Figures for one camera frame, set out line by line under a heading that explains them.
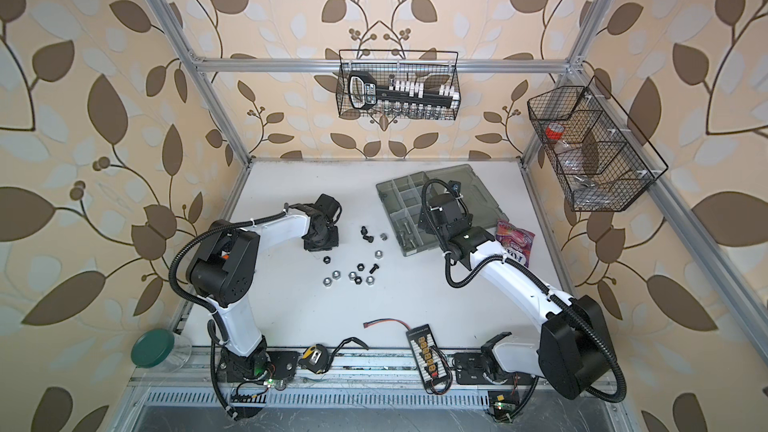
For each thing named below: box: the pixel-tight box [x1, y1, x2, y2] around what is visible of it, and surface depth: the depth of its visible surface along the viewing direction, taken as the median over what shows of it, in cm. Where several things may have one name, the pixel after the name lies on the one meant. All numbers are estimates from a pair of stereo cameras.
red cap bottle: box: [545, 122, 565, 142], surface depth 88 cm
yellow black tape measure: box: [298, 343, 341, 374], surface depth 75 cm
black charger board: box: [406, 324, 453, 395], surface depth 75 cm
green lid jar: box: [131, 329, 192, 372], surface depth 70 cm
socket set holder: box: [348, 71, 460, 110], surface depth 84 cm
